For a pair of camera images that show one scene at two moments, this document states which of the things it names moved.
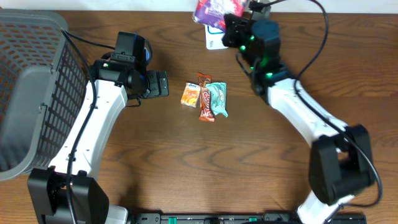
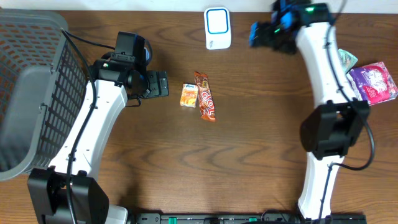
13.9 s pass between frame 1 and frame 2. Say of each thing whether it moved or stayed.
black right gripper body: moved
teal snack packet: moved
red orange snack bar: stayed
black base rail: stayed
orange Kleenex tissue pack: stayed
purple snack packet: moved
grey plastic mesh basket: stayed
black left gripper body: stayed
